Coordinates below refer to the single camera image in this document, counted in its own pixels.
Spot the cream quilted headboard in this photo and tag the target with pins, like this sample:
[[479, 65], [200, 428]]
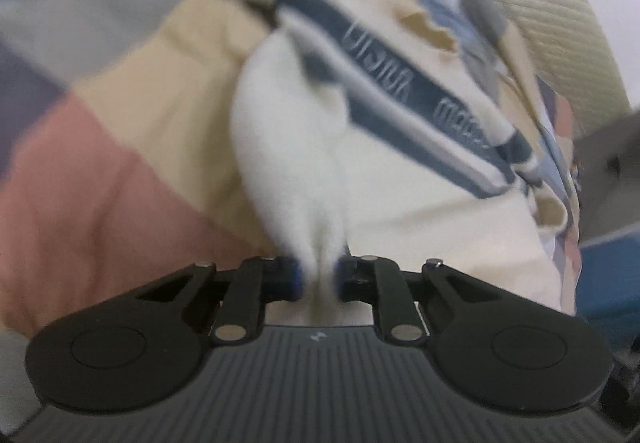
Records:
[[560, 23]]

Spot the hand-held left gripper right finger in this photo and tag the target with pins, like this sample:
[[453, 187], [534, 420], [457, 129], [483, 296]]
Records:
[[341, 279]]

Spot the patchwork quilt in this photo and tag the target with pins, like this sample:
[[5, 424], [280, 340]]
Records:
[[100, 203]]

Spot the blue fabric item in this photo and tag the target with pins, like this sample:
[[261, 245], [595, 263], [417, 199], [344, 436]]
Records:
[[610, 278]]

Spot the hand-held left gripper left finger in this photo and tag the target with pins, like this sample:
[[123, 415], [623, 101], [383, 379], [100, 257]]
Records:
[[295, 279]]

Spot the cream sweater with navy stripes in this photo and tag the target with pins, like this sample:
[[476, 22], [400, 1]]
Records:
[[400, 223]]

